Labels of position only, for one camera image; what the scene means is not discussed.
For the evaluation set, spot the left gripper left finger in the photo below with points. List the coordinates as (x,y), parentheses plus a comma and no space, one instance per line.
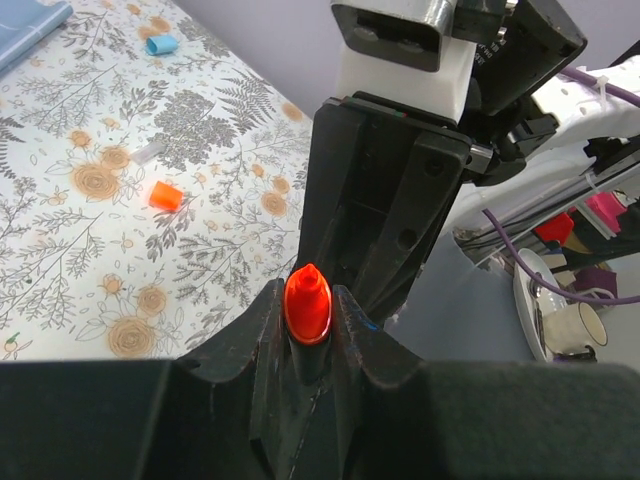
(187,418)

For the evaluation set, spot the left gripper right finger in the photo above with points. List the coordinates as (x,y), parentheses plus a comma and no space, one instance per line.
(401,417)

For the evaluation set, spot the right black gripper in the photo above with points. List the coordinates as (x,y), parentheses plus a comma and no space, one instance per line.
(393,160)

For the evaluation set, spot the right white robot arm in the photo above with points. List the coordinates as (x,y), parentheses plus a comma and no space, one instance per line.
(525,102)

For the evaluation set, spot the transparent pen cap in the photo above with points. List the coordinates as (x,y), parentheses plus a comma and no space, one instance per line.
(147,153)

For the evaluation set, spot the black orange highlighter pen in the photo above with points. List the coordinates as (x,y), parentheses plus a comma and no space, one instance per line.
(307,308)

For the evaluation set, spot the light blue pen cap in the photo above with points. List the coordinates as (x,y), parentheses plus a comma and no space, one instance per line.
(158,45)

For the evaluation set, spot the blue checked cloth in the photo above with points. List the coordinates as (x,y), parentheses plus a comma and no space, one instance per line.
(26,22)

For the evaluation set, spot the white saucer with cup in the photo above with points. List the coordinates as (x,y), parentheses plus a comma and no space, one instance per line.
(555,329)

